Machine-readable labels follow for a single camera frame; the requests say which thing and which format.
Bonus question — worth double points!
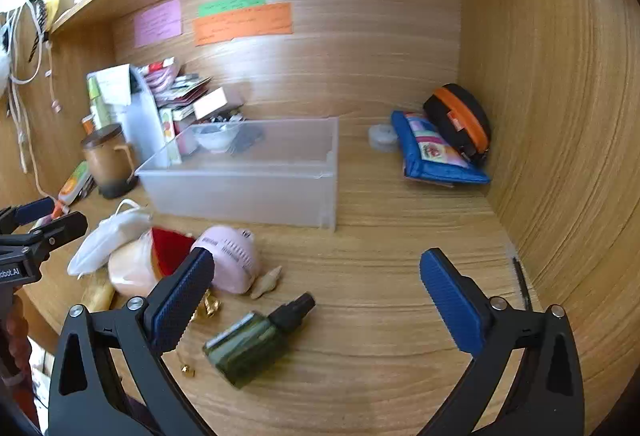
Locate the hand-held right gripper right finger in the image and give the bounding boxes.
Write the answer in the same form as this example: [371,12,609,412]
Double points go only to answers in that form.
[419,247,586,436]

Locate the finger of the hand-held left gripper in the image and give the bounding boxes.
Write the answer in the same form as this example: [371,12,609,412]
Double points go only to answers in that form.
[20,211,88,262]
[0,197,56,235]

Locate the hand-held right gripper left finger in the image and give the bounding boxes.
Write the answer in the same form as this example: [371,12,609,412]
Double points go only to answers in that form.
[47,246,216,436]

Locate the gold foil ornament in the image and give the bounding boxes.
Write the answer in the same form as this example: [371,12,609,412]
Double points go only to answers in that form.
[192,289,221,319]

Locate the white face mask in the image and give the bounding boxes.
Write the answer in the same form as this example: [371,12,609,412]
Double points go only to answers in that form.
[67,199,153,277]

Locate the red fabric pouch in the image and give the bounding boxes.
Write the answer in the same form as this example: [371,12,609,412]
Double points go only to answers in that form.
[150,227,197,279]

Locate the beige tape roll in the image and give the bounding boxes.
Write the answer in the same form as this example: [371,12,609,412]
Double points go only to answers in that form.
[107,229,161,297]

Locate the pink round gadget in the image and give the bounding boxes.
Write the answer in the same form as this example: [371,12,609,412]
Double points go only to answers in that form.
[189,226,260,294]

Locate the green dropper bottle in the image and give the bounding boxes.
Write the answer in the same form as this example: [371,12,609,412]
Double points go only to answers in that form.
[202,292,317,389]

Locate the clear plastic storage bin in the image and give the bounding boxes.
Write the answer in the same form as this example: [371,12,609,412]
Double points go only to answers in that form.
[135,117,340,233]

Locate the wooden desktop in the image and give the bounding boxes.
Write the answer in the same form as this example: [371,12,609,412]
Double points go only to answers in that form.
[22,113,543,436]

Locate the orange white glue tube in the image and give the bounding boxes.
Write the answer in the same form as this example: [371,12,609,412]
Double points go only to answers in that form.
[57,161,93,207]

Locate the brown jar with lid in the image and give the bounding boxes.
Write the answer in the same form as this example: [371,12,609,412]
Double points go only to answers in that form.
[81,123,140,199]

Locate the beige seashell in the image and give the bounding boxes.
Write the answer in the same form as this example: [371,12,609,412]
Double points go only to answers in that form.
[249,266,282,300]

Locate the light green tube bottle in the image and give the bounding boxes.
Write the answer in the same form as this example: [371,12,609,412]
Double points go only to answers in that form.
[87,76,108,129]

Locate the white translucent file holder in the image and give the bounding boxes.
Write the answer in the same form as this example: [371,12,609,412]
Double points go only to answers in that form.
[120,65,171,167]

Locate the fruit print carton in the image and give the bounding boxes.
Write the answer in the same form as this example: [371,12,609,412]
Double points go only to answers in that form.
[159,109,183,164]

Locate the blue patchwork pouch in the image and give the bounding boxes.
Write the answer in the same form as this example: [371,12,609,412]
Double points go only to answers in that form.
[391,110,492,187]

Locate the white folded papers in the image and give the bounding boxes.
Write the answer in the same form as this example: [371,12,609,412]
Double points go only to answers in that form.
[87,64,133,107]

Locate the bowl of beads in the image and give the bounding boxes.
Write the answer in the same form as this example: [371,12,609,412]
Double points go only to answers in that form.
[194,113,246,152]

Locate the round white container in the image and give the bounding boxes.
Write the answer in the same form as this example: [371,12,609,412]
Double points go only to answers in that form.
[368,123,399,152]

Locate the stack of books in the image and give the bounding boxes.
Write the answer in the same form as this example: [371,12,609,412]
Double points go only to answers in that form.
[150,59,213,122]

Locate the black orange zipper case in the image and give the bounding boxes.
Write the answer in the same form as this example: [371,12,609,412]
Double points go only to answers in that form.
[423,84,492,167]

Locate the white cardboard box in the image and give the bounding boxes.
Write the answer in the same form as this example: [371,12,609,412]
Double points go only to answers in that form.
[192,86,245,121]

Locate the pink paper note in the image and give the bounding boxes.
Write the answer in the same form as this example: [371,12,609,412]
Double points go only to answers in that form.
[133,0,182,48]

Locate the orange paper note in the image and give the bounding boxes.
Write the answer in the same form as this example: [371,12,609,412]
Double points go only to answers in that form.
[193,2,293,47]

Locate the green paper note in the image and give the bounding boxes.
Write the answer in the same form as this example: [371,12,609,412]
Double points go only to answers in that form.
[197,0,267,17]

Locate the white charging cable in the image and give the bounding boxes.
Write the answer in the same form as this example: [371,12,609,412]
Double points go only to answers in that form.
[45,41,63,114]

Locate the white hanging cables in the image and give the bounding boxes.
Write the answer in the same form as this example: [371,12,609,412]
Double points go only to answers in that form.
[0,0,51,197]

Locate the pink coiled cord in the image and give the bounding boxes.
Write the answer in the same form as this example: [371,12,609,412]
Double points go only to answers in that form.
[140,59,181,92]

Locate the black beaded string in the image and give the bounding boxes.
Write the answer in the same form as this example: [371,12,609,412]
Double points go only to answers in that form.
[30,0,51,62]

